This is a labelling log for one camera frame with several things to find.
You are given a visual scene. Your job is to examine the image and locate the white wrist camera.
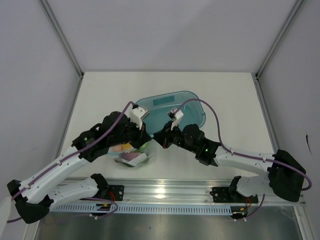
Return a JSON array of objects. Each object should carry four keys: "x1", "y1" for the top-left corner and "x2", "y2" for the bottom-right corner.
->
[
  {"x1": 168, "y1": 108, "x2": 184, "y2": 131},
  {"x1": 129, "y1": 104, "x2": 149, "y2": 130}
]

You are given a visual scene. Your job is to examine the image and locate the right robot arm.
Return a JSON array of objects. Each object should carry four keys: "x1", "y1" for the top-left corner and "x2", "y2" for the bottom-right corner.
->
[{"x1": 153, "y1": 123, "x2": 306, "y2": 203}]

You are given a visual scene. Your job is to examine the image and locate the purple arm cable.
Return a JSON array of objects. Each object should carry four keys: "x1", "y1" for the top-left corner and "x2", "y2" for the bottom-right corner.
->
[
  {"x1": 6, "y1": 100, "x2": 141, "y2": 224},
  {"x1": 169, "y1": 98, "x2": 313, "y2": 222}
]

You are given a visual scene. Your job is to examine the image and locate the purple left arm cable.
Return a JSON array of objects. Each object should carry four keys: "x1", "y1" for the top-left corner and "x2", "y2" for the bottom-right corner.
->
[{"x1": 6, "y1": 100, "x2": 141, "y2": 224}]

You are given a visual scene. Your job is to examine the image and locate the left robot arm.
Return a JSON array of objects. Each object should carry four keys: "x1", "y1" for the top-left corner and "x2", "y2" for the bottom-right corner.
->
[{"x1": 7, "y1": 107, "x2": 152, "y2": 224}]

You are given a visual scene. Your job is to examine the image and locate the left aluminium frame post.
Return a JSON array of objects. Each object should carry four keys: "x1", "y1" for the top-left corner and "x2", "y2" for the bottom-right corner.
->
[{"x1": 38, "y1": 0, "x2": 84, "y2": 78}]

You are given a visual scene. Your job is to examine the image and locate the orange fruit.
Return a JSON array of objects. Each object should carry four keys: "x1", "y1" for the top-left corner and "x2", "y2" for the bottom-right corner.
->
[{"x1": 122, "y1": 143, "x2": 133, "y2": 151}]

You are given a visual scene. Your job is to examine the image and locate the clear zip top bag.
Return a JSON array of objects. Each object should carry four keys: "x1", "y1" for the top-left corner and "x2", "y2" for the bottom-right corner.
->
[{"x1": 107, "y1": 140, "x2": 157, "y2": 168}]

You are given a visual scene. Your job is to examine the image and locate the aluminium frame post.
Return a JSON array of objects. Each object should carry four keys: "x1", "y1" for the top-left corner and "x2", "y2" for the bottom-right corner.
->
[
  {"x1": 255, "y1": 0, "x2": 307, "y2": 80},
  {"x1": 38, "y1": 0, "x2": 84, "y2": 78}
]

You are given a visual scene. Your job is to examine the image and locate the blue translucent plastic basin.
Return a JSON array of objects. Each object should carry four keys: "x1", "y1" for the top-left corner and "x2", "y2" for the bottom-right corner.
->
[{"x1": 136, "y1": 90, "x2": 206, "y2": 135}]

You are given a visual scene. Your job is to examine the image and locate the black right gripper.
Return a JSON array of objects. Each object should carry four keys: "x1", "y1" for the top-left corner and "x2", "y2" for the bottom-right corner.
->
[{"x1": 151, "y1": 120, "x2": 198, "y2": 154}]

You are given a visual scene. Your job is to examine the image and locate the pink egg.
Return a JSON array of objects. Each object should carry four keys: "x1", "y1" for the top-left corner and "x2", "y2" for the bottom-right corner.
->
[{"x1": 112, "y1": 145, "x2": 123, "y2": 153}]

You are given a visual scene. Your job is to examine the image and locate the purple eggplant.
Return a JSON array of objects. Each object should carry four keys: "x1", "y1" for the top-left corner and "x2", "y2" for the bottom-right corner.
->
[{"x1": 119, "y1": 152, "x2": 144, "y2": 163}]

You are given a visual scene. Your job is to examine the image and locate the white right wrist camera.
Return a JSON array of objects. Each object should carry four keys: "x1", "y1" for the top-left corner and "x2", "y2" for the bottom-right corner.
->
[{"x1": 168, "y1": 108, "x2": 184, "y2": 131}]

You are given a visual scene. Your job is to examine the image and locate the light green cucumber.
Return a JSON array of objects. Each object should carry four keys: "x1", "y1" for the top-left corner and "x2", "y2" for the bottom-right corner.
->
[{"x1": 138, "y1": 142, "x2": 151, "y2": 153}]

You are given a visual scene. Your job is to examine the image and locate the right aluminium frame post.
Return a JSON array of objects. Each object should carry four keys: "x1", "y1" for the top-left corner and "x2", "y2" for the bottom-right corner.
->
[{"x1": 255, "y1": 0, "x2": 307, "y2": 80}]

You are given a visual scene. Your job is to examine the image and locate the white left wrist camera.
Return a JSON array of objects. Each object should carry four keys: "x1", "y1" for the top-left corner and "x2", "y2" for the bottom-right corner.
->
[{"x1": 129, "y1": 104, "x2": 149, "y2": 130}]

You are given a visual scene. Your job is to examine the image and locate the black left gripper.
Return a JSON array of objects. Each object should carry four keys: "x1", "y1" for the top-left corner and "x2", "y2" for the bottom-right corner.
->
[{"x1": 108, "y1": 117, "x2": 152, "y2": 150}]

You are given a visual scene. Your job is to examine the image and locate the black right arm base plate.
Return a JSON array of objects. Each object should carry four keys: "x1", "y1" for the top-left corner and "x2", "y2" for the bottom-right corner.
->
[{"x1": 209, "y1": 186, "x2": 258, "y2": 204}]

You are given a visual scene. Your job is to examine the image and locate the aluminium mounting rail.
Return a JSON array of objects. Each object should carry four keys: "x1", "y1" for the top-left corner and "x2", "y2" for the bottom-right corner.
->
[{"x1": 33, "y1": 177, "x2": 306, "y2": 206}]

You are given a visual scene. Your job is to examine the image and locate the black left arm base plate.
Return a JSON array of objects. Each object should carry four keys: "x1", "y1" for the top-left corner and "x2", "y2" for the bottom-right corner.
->
[{"x1": 101, "y1": 185, "x2": 125, "y2": 202}]

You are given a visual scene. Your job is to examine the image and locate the slotted cable duct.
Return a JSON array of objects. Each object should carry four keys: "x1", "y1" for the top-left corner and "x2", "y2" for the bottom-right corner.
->
[{"x1": 52, "y1": 202, "x2": 233, "y2": 216}]

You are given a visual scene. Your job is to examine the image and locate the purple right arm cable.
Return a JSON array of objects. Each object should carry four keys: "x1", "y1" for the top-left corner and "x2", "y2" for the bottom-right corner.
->
[{"x1": 169, "y1": 98, "x2": 313, "y2": 222}]

